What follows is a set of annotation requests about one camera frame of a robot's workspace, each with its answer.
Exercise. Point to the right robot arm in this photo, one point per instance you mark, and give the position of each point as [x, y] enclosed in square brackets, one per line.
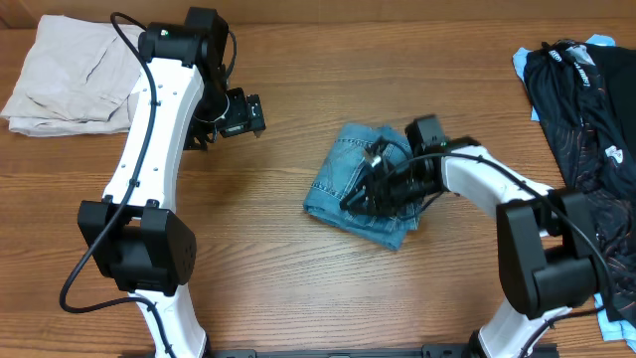
[548, 264]

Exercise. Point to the light blue denim jeans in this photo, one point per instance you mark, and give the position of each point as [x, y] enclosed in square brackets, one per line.
[340, 173]

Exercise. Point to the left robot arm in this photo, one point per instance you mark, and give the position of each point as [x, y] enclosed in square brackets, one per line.
[133, 233]

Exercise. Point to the black patterned garment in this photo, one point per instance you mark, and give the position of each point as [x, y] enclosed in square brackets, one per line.
[591, 149]

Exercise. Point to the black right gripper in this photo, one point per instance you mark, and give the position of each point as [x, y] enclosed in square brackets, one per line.
[384, 200]

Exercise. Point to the folded beige trousers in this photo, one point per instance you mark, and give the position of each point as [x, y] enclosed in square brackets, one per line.
[77, 78]

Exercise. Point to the light blue garment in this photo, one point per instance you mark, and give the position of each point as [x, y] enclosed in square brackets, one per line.
[611, 323]

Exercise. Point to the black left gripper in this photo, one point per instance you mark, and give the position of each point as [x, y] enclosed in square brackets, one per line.
[245, 116]

